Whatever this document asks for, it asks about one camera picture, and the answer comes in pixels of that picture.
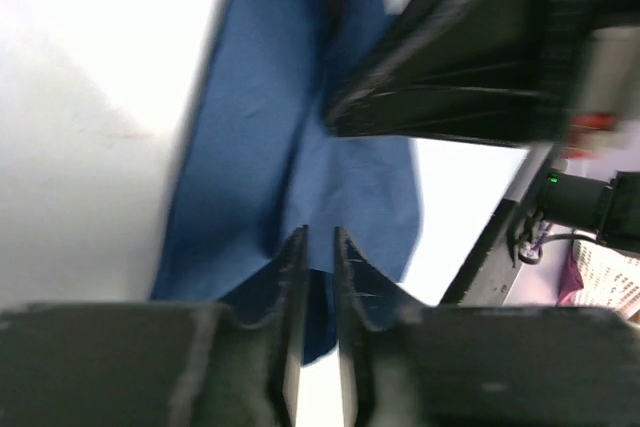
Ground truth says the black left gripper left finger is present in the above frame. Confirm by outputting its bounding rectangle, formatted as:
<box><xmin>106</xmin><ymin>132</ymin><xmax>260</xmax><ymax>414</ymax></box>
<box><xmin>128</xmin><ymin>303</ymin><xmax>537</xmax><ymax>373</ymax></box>
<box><xmin>219</xmin><ymin>227</ymin><xmax>308</xmax><ymax>426</ymax></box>

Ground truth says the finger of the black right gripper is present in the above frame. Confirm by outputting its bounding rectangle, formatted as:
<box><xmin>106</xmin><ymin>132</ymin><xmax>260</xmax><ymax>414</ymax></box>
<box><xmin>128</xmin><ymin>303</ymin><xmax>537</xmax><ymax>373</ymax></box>
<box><xmin>324</xmin><ymin>0</ymin><xmax>593</xmax><ymax>145</ymax></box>

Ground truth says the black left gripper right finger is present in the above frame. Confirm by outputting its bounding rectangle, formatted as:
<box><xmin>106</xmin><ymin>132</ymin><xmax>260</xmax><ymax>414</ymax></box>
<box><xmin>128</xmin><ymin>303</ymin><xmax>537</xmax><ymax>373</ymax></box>
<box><xmin>333</xmin><ymin>227</ymin><xmax>430</xmax><ymax>426</ymax></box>

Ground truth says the dark blue paper napkin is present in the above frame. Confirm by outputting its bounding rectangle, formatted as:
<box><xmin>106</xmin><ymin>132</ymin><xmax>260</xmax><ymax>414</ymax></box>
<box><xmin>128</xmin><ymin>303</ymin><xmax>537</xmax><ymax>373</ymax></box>
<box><xmin>151</xmin><ymin>0</ymin><xmax>420</xmax><ymax>363</ymax></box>

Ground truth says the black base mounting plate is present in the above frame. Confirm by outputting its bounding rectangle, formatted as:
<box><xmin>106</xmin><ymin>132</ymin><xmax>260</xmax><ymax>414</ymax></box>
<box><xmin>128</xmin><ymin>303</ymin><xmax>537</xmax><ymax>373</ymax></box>
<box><xmin>439</xmin><ymin>143</ymin><xmax>558</xmax><ymax>306</ymax></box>

